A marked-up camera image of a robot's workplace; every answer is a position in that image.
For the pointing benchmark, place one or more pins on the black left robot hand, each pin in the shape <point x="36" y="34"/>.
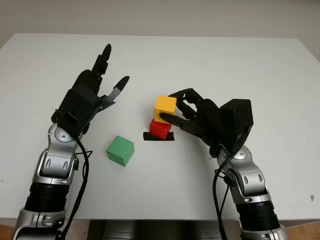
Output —
<point x="87" y="78"/>

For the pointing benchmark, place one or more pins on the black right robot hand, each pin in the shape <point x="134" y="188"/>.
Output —
<point x="210" y="120"/>

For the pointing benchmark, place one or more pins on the yellow wooden block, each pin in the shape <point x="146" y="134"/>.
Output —
<point x="165" y="105"/>

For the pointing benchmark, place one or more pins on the red wooden block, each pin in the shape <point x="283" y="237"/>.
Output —
<point x="160" y="130"/>

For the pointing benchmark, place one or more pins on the green wooden block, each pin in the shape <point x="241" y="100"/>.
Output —
<point x="120" y="150"/>

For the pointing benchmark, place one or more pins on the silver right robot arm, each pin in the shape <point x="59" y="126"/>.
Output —
<point x="250" y="180"/>

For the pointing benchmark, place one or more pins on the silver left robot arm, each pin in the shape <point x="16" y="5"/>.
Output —
<point x="55" y="162"/>

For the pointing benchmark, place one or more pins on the black tape strip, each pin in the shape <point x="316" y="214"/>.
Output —
<point x="146" y="137"/>

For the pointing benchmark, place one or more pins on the dark grey robot torso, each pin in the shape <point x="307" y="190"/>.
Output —
<point x="162" y="231"/>

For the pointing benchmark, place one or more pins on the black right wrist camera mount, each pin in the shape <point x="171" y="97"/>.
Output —
<point x="237" y="117"/>

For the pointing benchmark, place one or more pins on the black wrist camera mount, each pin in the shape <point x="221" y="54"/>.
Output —
<point x="77" y="107"/>
<point x="237" y="117"/>

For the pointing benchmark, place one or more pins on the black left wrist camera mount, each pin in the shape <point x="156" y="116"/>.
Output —
<point x="77" y="107"/>

